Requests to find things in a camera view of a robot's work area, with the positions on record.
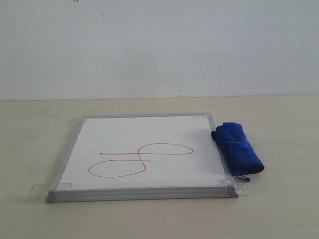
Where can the blue cloth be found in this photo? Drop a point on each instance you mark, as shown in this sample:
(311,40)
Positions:
(239,154)

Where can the clear tape back right corner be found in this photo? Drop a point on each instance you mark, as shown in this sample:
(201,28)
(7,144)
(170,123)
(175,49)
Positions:
(208,115)

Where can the clear tape corner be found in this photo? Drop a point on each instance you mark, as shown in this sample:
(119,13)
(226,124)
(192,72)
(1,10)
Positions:
(235,187)
(76,121)
(208,115)
(44,190)

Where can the clear tape back left corner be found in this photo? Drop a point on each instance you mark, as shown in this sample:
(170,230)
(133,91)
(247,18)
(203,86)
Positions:
(76,121)

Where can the clear tape front right corner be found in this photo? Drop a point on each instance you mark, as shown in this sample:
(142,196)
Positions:
(235,187)

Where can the clear tape front left corner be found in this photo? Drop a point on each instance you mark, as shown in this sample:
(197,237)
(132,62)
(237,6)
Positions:
(44,190)

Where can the white whiteboard with aluminium frame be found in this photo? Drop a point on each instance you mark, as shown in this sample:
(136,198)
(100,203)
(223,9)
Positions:
(142,157)

